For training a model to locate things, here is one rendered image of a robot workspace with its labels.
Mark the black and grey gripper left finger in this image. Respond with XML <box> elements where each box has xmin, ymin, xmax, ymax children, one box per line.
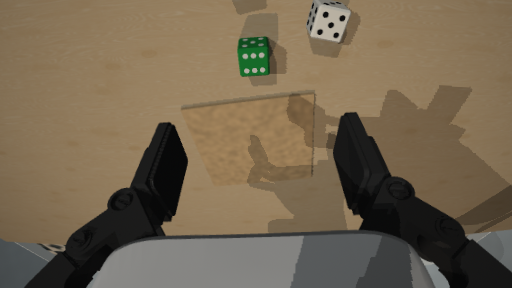
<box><xmin>24</xmin><ymin>122</ymin><xmax>188</xmax><ymax>288</ymax></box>

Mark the green die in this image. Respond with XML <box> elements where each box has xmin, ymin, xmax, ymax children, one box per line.
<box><xmin>237</xmin><ymin>37</ymin><xmax>270</xmax><ymax>77</ymax></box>

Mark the tan mat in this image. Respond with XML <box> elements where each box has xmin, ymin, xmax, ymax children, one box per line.
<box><xmin>180</xmin><ymin>92</ymin><xmax>314</xmax><ymax>186</ymax></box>

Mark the white die with black pips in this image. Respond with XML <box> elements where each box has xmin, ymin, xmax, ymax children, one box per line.
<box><xmin>306</xmin><ymin>0</ymin><xmax>352</xmax><ymax>43</ymax></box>

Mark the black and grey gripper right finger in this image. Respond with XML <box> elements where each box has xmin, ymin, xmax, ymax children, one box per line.
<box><xmin>333</xmin><ymin>112</ymin><xmax>512</xmax><ymax>288</ymax></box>

